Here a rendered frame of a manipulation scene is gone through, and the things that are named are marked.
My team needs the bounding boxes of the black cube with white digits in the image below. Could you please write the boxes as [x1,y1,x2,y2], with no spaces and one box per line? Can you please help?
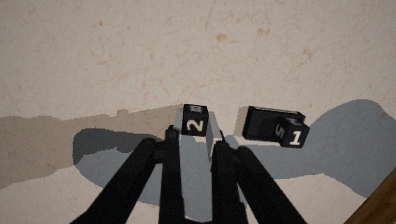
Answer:
[181,104,209,137]

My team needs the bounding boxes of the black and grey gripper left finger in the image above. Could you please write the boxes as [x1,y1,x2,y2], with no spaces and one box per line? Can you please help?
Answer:
[69,108,186,224]

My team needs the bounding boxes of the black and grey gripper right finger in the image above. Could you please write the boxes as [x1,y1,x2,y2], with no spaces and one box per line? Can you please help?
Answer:
[205,111,308,224]

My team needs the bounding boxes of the black cube with white number 1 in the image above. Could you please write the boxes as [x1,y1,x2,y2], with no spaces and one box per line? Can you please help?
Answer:
[272,117,310,148]

